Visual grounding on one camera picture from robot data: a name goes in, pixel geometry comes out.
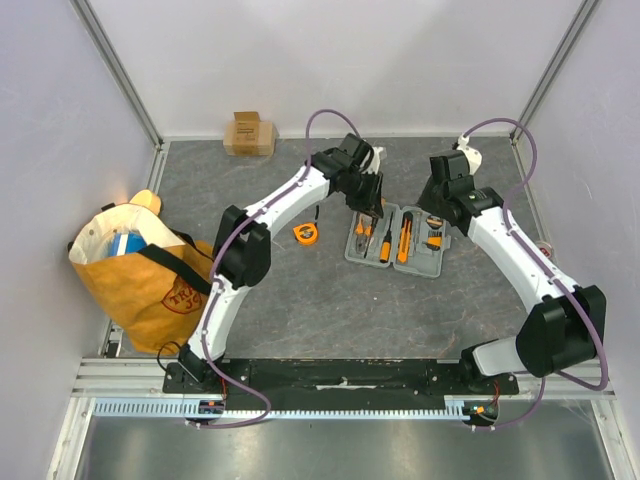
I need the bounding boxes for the orange tape measure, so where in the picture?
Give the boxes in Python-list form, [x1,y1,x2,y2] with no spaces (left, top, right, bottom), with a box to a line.
[292,206,320,246]

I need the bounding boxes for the tan wooden object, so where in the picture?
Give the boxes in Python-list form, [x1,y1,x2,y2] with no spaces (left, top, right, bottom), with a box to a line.
[129,189,163,216]

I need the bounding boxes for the aluminium frame rail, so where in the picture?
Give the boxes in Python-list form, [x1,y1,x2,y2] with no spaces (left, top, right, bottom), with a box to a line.
[72,358,616,400]

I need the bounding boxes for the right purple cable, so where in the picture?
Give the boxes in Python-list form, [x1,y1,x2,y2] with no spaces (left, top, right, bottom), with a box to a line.
[462,118,611,431]

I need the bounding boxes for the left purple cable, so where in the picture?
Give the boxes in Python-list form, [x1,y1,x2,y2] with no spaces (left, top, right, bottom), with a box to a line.
[185,108,361,431]

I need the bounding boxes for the orange black screwdriver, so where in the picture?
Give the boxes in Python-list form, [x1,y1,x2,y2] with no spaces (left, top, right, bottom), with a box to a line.
[379,213,394,264]

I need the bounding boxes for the brown paper tote bag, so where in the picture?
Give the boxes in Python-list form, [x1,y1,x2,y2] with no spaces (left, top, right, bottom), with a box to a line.
[68,203,214,355]

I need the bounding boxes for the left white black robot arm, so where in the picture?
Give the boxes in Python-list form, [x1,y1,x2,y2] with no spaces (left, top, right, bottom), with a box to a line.
[178,134,384,393]

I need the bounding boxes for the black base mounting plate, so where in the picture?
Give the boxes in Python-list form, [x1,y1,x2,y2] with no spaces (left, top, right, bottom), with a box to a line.
[162,358,520,399]

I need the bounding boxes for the white slotted cable duct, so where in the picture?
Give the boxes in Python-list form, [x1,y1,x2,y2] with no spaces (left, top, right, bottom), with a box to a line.
[93,397,471,417]

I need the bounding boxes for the grey plastic tool case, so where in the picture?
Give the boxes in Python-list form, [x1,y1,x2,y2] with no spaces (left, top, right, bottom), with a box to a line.
[344,203,451,279]

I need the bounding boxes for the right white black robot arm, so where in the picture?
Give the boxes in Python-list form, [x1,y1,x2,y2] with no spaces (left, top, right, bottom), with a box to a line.
[418,149,608,394]

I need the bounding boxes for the blue box in bag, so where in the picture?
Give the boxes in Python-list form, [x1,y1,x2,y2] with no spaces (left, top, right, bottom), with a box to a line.
[108,232,147,257]

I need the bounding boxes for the small cardboard box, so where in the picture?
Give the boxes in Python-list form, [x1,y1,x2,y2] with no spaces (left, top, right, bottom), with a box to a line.
[223,111,277,157]

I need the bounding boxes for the orange bit holder set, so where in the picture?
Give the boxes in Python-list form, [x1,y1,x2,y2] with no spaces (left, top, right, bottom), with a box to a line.
[424,215,445,251]

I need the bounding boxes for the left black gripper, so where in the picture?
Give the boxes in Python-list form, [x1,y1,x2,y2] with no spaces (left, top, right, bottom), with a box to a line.
[342,170,383,220]

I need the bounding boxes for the orange pliers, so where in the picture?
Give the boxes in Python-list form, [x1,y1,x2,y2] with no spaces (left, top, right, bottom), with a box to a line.
[354,213,378,258]

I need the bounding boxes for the purple cable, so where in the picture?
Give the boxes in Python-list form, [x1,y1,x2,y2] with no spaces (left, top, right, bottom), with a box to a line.
[185,108,361,431]
[462,118,611,431]

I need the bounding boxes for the orange utility knife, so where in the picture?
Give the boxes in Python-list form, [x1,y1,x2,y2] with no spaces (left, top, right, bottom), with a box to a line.
[397,212,413,264]

